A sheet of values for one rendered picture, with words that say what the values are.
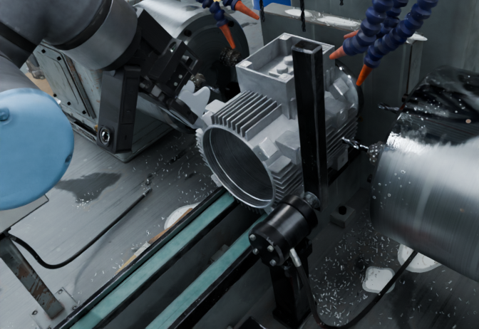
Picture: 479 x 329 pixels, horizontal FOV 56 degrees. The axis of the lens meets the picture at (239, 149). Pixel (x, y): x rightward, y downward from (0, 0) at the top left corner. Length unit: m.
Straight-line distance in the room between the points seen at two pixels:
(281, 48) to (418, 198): 0.35
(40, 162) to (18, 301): 0.64
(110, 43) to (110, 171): 0.65
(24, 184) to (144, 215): 0.64
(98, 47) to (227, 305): 0.43
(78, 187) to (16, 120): 0.80
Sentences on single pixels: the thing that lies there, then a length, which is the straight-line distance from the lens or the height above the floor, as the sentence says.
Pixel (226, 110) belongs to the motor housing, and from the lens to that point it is 0.66.
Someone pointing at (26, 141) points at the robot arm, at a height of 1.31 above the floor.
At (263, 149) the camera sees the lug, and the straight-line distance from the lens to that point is 0.62.
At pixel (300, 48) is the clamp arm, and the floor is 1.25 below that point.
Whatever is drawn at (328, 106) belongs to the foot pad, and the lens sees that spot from 0.70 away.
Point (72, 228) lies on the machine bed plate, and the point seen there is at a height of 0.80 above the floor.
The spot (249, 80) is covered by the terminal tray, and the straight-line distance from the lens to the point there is 0.69.
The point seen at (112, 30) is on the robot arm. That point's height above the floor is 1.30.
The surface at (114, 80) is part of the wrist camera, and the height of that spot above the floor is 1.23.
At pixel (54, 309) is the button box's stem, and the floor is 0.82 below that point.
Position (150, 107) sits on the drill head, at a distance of 0.88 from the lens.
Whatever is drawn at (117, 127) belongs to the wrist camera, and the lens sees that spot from 0.56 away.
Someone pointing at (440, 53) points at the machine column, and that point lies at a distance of 0.85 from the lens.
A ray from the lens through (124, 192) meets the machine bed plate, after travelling 1.06.
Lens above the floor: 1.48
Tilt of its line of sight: 40 degrees down
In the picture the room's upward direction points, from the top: 12 degrees counter-clockwise
